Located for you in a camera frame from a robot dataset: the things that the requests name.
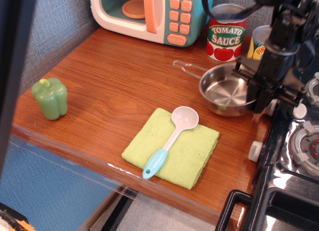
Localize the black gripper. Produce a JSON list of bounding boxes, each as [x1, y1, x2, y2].
[[232, 45, 306, 114]]

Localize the small steel pot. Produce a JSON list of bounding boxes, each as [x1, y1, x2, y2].
[[172, 60, 256, 117]]

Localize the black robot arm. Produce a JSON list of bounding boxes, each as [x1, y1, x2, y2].
[[233, 0, 319, 114]]

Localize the white and teal spoon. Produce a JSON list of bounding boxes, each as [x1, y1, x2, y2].
[[142, 106, 199, 180]]

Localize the white stove knob middle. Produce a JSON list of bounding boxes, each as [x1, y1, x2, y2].
[[264, 99, 278, 116]]

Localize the white stove knob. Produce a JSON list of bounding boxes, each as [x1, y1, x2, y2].
[[248, 141, 263, 163], [264, 99, 278, 116]]

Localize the pineapple slices can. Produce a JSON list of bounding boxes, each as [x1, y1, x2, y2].
[[247, 25, 272, 60]]

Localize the white stove knob bottom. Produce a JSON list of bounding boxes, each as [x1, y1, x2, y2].
[[248, 141, 263, 163]]

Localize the tomato sauce can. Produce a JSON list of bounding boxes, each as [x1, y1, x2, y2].
[[206, 18, 248, 62]]

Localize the black toy stove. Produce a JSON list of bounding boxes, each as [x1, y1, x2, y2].
[[216, 60, 319, 231]]

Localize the teal toy microwave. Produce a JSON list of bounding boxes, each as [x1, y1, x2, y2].
[[90, 0, 209, 47]]

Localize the green folded cloth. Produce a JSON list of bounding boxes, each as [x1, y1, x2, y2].
[[122, 108, 220, 190]]

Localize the green toy bell pepper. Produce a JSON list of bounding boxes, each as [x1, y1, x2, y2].
[[31, 78, 68, 120]]

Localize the orange and black object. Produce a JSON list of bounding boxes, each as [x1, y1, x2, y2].
[[0, 203, 35, 231]]

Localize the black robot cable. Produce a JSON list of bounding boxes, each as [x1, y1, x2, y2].
[[201, 0, 262, 21]]

